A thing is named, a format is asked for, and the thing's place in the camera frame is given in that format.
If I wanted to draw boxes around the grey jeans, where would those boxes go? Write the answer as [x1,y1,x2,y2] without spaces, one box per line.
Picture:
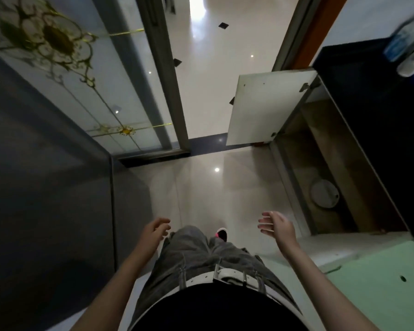
[129,225,302,328]

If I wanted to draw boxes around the person's left hand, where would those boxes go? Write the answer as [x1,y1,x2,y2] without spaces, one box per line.
[137,218,172,261]

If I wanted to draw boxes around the grey metal door frame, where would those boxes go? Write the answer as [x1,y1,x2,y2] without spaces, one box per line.
[135,0,191,153]

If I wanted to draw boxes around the open kitchen base cabinet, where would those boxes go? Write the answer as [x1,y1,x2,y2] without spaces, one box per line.
[268,75,410,235]

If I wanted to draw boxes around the white cabinet door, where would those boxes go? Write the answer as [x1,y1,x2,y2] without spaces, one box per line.
[226,68,319,146]

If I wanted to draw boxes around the green cabinet door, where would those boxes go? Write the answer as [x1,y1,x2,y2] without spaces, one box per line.
[325,239,414,331]

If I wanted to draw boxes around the round white lid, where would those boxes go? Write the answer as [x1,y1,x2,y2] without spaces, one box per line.
[309,179,340,209]

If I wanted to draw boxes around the black shirt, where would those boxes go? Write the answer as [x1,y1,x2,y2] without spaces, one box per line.
[131,282,310,331]

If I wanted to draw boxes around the brown wooden door frame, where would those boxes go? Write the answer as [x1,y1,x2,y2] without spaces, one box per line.
[272,0,350,71]

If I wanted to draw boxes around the person's left forearm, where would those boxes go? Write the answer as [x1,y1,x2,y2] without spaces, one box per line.
[71,250,158,331]

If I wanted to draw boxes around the dark grey refrigerator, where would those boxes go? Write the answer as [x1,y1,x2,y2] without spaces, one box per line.
[0,46,117,331]

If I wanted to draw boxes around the black kitchen countertop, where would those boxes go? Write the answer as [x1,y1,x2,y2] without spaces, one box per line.
[312,37,414,260]

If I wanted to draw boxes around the ornamented glass sliding door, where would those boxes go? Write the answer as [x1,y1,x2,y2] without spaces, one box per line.
[0,0,180,157]

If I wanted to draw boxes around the white belt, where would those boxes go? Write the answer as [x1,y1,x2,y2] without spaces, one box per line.
[158,265,305,318]

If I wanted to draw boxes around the metal cabinet hinge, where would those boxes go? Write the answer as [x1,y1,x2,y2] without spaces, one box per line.
[299,78,322,93]

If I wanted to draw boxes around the person's right hand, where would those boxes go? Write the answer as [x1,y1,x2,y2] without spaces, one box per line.
[258,211,301,257]

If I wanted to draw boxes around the person's right forearm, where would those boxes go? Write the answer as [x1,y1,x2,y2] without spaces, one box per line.
[284,245,381,331]

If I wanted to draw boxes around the blue plastic bottle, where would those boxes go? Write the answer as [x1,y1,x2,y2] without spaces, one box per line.
[383,12,414,63]

